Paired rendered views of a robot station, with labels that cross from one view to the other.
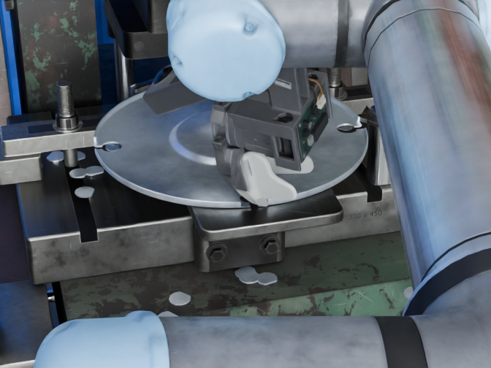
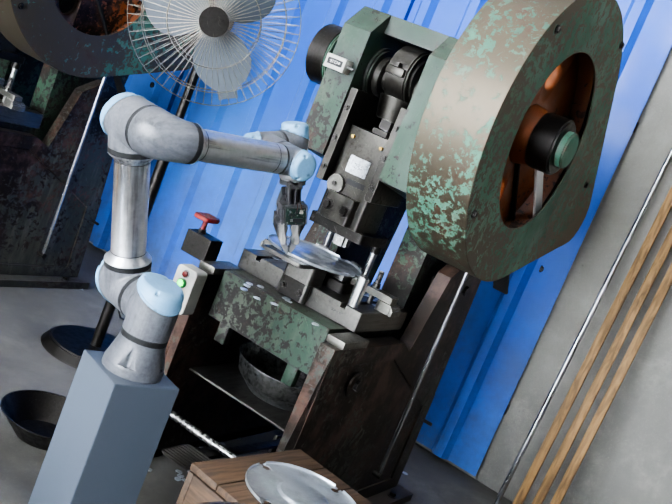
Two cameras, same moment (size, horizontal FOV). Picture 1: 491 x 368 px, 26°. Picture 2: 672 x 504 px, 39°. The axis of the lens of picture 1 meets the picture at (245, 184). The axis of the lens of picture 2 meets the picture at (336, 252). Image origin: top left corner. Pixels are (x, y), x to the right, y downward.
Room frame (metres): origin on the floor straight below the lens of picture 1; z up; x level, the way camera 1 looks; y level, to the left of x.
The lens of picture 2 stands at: (-0.91, -1.87, 1.29)
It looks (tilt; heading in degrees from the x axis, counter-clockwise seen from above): 10 degrees down; 43
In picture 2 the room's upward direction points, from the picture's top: 22 degrees clockwise
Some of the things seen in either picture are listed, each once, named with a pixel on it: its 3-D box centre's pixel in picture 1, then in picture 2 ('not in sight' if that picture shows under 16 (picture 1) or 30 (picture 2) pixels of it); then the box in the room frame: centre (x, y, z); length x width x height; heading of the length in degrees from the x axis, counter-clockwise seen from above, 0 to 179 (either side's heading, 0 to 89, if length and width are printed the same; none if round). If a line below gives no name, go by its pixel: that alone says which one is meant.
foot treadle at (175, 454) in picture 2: not in sight; (234, 450); (1.00, 0.01, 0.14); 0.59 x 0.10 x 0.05; 15
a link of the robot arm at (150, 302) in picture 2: not in sight; (153, 306); (0.43, -0.11, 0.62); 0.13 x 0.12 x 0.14; 90
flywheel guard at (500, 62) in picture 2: not in sight; (518, 131); (1.32, -0.25, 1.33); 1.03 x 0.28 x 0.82; 15
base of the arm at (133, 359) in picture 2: not in sight; (138, 350); (0.43, -0.12, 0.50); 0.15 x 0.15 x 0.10
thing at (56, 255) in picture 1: (205, 169); (323, 289); (1.13, 0.05, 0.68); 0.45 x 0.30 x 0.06; 105
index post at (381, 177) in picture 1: (383, 142); (358, 290); (1.05, -0.15, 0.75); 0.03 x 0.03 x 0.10; 15
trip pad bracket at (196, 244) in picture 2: not in sight; (196, 261); (0.83, 0.29, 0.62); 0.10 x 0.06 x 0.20; 105
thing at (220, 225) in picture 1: (242, 212); (297, 275); (0.96, 0.00, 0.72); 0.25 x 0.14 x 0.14; 15
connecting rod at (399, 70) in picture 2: not in sight; (398, 104); (1.13, 0.05, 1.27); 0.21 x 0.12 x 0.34; 15
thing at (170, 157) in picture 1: (231, 135); (314, 255); (1.01, 0.02, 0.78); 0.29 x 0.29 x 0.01
